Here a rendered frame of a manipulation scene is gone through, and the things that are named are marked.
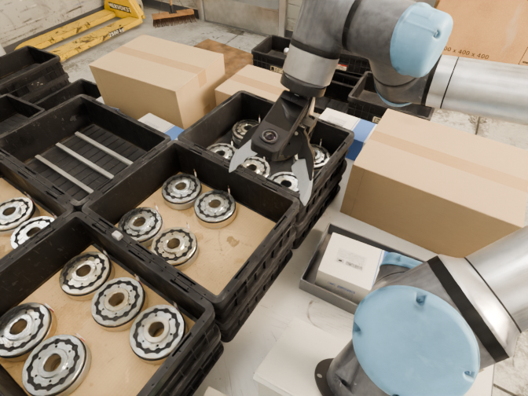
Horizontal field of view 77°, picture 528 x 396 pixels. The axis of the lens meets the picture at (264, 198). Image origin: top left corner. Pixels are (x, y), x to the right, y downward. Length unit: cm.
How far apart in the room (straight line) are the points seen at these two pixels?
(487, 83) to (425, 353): 36
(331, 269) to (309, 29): 53
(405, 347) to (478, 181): 67
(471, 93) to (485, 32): 260
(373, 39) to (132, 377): 66
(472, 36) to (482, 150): 212
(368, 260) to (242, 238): 31
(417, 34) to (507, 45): 274
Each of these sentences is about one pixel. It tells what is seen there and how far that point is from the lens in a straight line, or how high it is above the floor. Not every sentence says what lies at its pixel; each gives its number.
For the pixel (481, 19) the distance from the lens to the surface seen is 314.
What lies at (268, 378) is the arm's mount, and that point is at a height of 96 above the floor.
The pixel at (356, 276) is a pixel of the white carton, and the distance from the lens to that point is 82.
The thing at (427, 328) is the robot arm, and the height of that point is 118.
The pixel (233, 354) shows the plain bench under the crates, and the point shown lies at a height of 70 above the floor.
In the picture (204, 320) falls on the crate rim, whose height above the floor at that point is 93.
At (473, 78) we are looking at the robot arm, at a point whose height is 126.
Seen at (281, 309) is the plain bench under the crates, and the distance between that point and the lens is 86.
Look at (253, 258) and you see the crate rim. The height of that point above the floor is 93.
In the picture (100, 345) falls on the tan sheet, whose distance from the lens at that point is 76.
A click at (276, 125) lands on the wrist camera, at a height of 121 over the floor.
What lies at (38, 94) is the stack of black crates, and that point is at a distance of 237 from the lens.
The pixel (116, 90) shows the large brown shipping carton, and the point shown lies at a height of 82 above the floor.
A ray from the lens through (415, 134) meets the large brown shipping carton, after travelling 106.
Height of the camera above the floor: 149
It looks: 49 degrees down
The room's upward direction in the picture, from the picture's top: straight up
